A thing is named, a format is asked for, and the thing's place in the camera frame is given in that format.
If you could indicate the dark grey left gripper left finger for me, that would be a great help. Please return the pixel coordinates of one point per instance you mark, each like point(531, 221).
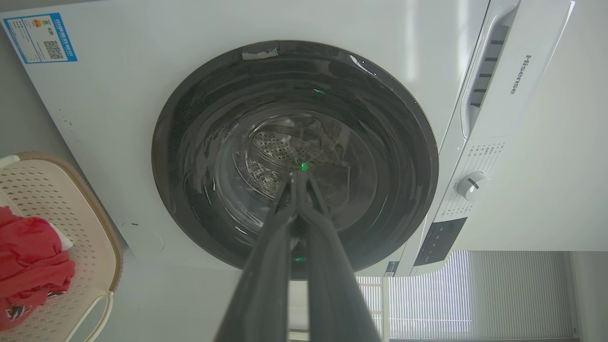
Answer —
point(266, 280)

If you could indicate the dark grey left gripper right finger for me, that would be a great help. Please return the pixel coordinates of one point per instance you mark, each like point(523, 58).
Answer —
point(332, 280)

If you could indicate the beige perforated laundry basket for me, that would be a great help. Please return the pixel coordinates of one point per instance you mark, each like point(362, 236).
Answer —
point(85, 228)

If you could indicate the round dark washing machine door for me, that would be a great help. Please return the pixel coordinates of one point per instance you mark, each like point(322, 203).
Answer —
point(228, 142)

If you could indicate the white vertical window blinds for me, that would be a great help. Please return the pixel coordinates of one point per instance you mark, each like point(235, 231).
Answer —
point(475, 294)

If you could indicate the white washing machine dial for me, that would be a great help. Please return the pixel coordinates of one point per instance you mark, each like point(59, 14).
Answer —
point(472, 185)

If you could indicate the white Hisense washing machine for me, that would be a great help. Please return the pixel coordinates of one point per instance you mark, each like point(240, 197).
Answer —
point(118, 118)

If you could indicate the grey tape piece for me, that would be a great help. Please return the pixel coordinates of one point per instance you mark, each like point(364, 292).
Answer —
point(259, 53)

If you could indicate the red garment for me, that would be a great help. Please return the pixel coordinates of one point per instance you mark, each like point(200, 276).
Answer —
point(31, 266)

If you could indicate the blue energy label sticker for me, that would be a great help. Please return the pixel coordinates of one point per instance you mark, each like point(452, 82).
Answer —
point(41, 38)

